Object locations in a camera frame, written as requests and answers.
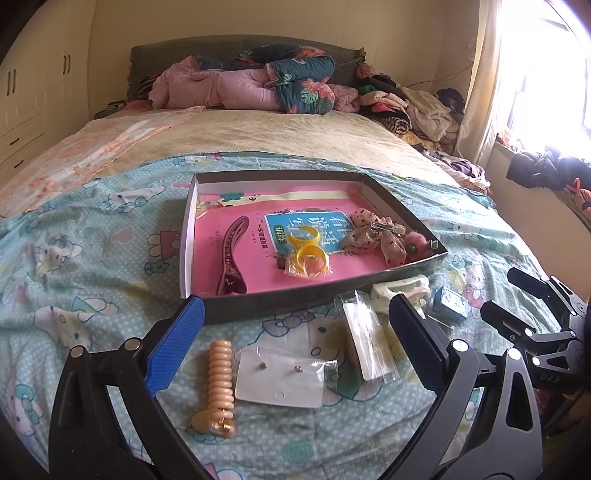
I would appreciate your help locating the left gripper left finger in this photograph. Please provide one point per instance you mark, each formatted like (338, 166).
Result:
(106, 422)

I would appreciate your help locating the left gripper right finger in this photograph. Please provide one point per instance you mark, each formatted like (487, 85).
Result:
(505, 441)

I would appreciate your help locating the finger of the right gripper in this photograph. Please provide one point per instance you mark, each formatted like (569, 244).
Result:
(507, 325)
(546, 290)

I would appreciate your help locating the small blue box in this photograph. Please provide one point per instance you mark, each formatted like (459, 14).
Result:
(449, 306)

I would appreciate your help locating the white cat claw clip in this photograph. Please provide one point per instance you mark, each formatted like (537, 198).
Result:
(416, 289)

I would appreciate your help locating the dark clothes on windowsill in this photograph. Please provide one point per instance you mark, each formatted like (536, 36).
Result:
(555, 172)

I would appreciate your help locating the cream curtain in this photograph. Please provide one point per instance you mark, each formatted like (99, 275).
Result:
(476, 135)

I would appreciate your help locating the white earring card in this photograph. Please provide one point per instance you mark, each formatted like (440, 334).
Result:
(279, 379)

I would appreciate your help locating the pile of clothes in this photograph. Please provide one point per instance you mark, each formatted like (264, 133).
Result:
(429, 123)

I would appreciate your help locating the maroon hair clip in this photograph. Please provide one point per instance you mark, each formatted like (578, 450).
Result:
(231, 281)

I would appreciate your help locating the pink book in tray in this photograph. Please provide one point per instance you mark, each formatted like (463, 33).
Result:
(273, 214)

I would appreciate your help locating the dark cardboard tray box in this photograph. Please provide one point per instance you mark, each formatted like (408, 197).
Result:
(307, 259)

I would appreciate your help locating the dark floral blanket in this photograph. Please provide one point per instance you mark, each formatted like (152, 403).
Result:
(298, 74)

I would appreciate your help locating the cream wardrobe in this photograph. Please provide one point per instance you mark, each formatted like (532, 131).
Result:
(44, 83)

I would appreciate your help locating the pink quilted jacket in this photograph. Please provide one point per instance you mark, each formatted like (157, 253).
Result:
(184, 85)

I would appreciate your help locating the dark grey headboard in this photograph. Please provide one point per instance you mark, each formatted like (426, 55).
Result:
(152, 59)

